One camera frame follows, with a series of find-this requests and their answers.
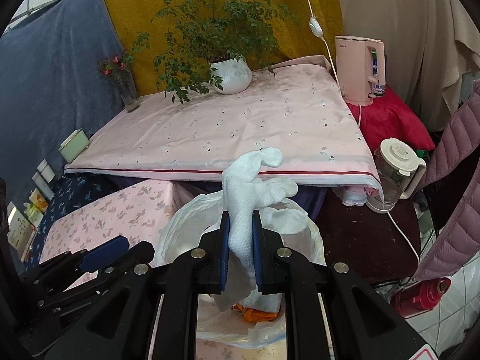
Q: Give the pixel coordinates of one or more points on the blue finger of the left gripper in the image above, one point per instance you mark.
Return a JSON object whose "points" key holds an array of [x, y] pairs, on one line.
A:
{"points": [[104, 255]]}

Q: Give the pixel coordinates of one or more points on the glass flower vase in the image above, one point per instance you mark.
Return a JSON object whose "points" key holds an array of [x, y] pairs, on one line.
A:
{"points": [[125, 84]]}

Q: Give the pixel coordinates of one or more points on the red pink flowers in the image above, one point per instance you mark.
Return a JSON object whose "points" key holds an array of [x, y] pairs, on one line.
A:
{"points": [[117, 65]]}

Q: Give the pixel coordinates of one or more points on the orange patterned small box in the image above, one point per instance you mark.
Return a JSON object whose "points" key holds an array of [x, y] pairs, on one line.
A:
{"points": [[37, 199]]}

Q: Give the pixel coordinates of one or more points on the orange plastic bag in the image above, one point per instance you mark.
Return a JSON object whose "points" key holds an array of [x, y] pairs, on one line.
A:
{"points": [[251, 315]]}

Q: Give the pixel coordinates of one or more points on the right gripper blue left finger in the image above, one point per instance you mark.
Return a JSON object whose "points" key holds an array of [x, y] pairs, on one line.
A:
{"points": [[214, 265]]}

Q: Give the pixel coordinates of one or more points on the white round jar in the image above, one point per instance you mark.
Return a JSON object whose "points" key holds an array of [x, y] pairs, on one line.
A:
{"points": [[46, 171]]}

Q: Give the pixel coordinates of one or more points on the red thermos bottle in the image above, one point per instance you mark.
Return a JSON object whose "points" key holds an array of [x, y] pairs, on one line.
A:
{"points": [[421, 297]]}

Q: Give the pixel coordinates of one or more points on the pale green tissue box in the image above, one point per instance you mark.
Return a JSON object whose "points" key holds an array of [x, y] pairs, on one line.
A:
{"points": [[73, 145]]}

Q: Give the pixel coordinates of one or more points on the pink dotted mattress cover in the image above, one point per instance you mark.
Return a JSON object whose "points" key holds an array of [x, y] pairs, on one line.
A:
{"points": [[297, 108]]}

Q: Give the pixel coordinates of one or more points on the green tissue pack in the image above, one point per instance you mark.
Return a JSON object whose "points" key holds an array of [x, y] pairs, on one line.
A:
{"points": [[33, 214]]}

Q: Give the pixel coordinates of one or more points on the mauve puffer jacket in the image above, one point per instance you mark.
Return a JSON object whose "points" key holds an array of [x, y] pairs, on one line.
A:
{"points": [[451, 188]]}

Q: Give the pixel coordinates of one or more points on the white plant pot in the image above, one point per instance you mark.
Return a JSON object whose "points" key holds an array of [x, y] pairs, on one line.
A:
{"points": [[231, 76]]}

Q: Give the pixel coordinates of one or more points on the glass jug with cream lid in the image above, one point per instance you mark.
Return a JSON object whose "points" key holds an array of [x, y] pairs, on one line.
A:
{"points": [[400, 171]]}

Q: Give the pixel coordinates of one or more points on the green leafy plant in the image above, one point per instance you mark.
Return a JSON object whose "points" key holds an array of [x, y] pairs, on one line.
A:
{"points": [[202, 33]]}

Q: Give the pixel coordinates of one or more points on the red cushion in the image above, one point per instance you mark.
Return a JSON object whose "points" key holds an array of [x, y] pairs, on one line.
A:
{"points": [[388, 116]]}

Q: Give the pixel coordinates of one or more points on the white textured paper towel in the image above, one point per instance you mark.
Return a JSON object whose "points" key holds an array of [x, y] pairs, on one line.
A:
{"points": [[242, 193]]}

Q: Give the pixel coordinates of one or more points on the pink rabbit print tablecloth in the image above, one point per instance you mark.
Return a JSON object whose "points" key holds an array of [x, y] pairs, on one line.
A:
{"points": [[151, 313]]}

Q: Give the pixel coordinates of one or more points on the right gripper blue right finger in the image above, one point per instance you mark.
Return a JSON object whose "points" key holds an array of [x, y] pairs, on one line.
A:
{"points": [[268, 265]]}

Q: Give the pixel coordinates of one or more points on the navy floral cloth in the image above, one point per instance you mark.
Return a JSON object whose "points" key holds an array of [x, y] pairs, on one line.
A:
{"points": [[72, 191]]}

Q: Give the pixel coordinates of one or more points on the tall white bottle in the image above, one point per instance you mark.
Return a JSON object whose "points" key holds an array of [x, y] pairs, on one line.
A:
{"points": [[42, 185]]}

